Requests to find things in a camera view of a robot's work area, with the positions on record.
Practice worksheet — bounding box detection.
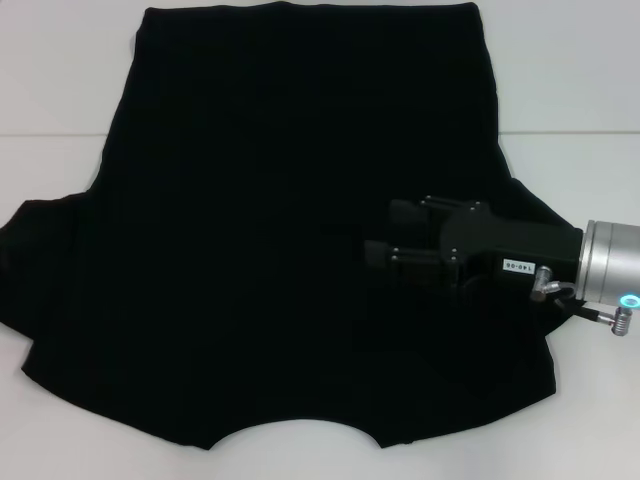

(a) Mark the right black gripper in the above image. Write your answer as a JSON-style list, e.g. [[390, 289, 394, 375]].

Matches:
[[363, 196, 586, 307]]

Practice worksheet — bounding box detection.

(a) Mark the black shirt with white print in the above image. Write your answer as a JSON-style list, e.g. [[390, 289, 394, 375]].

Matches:
[[0, 1, 584, 451]]

